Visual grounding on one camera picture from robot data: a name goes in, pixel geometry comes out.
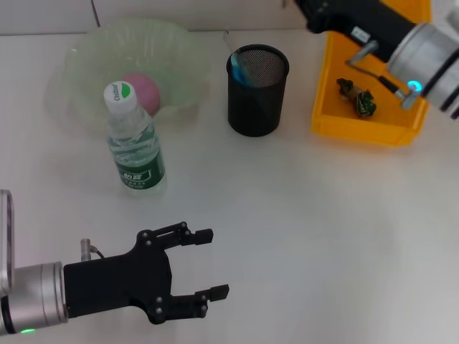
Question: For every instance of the green plastic wrapper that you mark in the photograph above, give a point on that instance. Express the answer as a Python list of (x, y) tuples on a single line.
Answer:
[(364, 104)]

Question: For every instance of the black mesh pen holder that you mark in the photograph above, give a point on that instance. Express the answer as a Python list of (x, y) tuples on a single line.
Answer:
[(256, 111)]

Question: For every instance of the green label water bottle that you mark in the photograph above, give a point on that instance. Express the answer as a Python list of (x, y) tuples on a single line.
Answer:
[(138, 168)]

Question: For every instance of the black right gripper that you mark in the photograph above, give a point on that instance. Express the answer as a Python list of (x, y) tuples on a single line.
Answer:
[(358, 21)]

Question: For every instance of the translucent green fruit plate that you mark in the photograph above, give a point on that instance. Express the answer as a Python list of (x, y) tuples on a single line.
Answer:
[(168, 53)]

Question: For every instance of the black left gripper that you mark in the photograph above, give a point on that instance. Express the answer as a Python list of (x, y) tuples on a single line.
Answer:
[(118, 279)]

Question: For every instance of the blue scissors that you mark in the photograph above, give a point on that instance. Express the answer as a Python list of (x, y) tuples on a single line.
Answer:
[(242, 71)]

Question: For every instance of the pink peach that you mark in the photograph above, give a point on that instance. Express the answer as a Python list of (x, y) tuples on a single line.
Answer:
[(147, 93)]

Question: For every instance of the yellow plastic bin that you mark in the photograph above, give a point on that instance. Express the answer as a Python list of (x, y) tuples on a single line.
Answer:
[(358, 125)]

